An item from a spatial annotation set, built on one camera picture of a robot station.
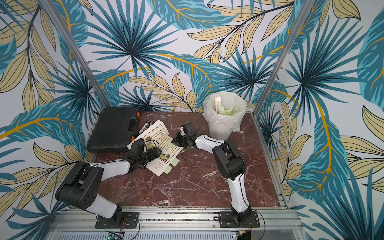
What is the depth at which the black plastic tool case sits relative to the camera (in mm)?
942

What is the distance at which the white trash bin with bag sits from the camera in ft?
2.74

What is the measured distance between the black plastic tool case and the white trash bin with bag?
49 cm
